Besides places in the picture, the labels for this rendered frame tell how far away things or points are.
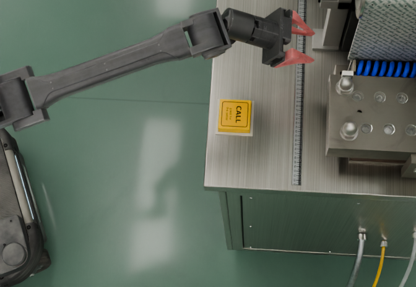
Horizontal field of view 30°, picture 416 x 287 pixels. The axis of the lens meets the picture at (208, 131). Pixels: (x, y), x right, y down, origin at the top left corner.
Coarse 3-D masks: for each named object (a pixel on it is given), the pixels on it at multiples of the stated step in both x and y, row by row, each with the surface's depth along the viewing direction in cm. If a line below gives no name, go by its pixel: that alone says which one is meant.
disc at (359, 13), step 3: (363, 0) 137; (363, 3) 137; (360, 6) 140; (363, 6) 138; (360, 9) 139; (363, 9) 139; (357, 12) 144; (360, 12) 139; (357, 15) 144; (360, 15) 140; (357, 18) 143; (360, 18) 142
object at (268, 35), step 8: (280, 8) 152; (256, 16) 150; (272, 16) 155; (280, 16) 152; (256, 24) 150; (264, 24) 150; (272, 24) 151; (280, 24) 151; (256, 32) 149; (264, 32) 150; (272, 32) 150; (280, 32) 151; (256, 40) 150; (264, 40) 150; (272, 40) 151; (280, 40) 150; (264, 48) 153; (272, 48) 152; (280, 48) 150; (264, 56) 154; (272, 56) 151; (280, 56) 151
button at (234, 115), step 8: (224, 104) 171; (232, 104) 170; (240, 104) 170; (248, 104) 170; (224, 112) 170; (232, 112) 170; (240, 112) 170; (248, 112) 170; (224, 120) 169; (232, 120) 169; (240, 120) 169; (248, 120) 169; (224, 128) 169; (232, 128) 169; (240, 128) 169; (248, 128) 169
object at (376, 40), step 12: (360, 24) 146; (372, 24) 146; (384, 24) 145; (396, 24) 145; (408, 24) 145; (360, 36) 151; (372, 36) 151; (384, 36) 150; (396, 36) 150; (408, 36) 150; (360, 48) 156; (372, 48) 156; (384, 48) 155; (396, 48) 155; (408, 48) 155; (348, 60) 162; (372, 60) 161; (384, 60) 161; (396, 60) 160; (408, 60) 160
